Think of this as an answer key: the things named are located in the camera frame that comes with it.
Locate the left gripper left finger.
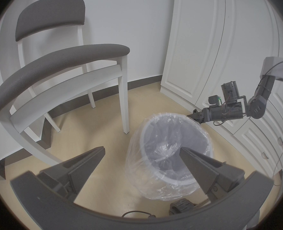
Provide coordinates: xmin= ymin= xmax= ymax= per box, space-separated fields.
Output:
xmin=37 ymin=147 xmax=106 ymax=203

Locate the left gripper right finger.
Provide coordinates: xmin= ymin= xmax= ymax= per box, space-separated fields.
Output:
xmin=180 ymin=148 xmax=245 ymax=203

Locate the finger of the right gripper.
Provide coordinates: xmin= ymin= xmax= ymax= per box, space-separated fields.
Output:
xmin=186 ymin=109 xmax=205 ymax=120

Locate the black plastic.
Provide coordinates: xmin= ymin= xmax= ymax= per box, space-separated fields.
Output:
xmin=191 ymin=115 xmax=207 ymax=126

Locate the clear plastic bag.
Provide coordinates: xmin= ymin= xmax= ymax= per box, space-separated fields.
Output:
xmin=125 ymin=112 xmax=214 ymax=201

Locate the white trash bin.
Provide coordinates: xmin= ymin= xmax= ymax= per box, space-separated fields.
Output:
xmin=139 ymin=113 xmax=214 ymax=186

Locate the white wardrobe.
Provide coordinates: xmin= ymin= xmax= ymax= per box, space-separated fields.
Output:
xmin=160 ymin=0 xmax=283 ymax=177

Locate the grey padded white chair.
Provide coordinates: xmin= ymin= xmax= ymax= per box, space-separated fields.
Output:
xmin=0 ymin=0 xmax=130 ymax=168

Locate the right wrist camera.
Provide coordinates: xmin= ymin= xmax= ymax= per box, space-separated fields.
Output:
xmin=208 ymin=95 xmax=222 ymax=105

